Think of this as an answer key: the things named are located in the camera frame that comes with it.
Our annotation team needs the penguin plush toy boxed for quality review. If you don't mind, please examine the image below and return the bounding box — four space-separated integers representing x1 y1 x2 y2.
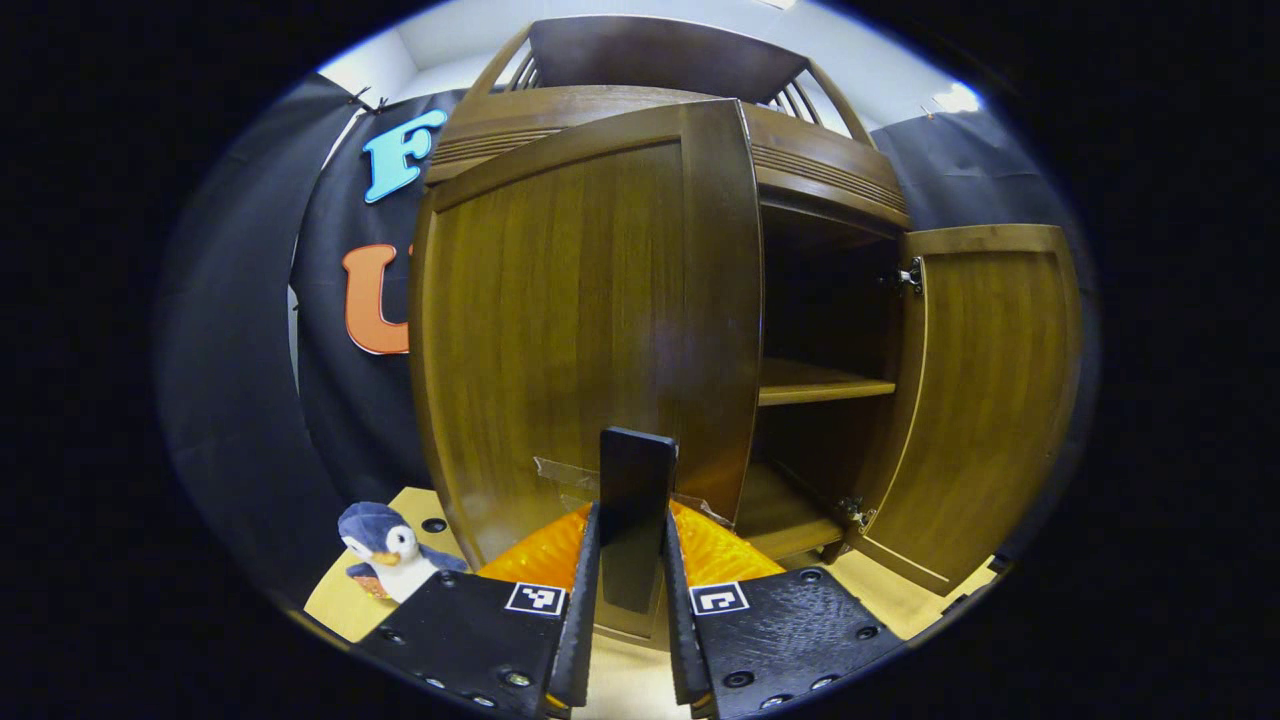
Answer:
337 502 469 604

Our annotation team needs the wooden double-door shoe cabinet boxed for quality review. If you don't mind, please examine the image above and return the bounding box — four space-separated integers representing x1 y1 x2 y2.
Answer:
425 14 926 566

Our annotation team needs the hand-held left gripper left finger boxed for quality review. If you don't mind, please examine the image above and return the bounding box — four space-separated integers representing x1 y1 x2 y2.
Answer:
350 500 601 716

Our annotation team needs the wooden cabinet door with tape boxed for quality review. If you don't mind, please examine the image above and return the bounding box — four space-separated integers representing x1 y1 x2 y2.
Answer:
408 98 763 649

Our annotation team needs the black backdrop cloth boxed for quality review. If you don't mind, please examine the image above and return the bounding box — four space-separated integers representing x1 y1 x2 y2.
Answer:
155 75 1101 601

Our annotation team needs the plain wooden cabinet door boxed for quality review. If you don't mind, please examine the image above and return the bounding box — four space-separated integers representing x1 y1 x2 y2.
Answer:
855 224 1083 597

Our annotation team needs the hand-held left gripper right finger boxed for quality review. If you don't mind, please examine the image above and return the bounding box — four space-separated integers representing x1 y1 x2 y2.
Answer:
662 500 906 720

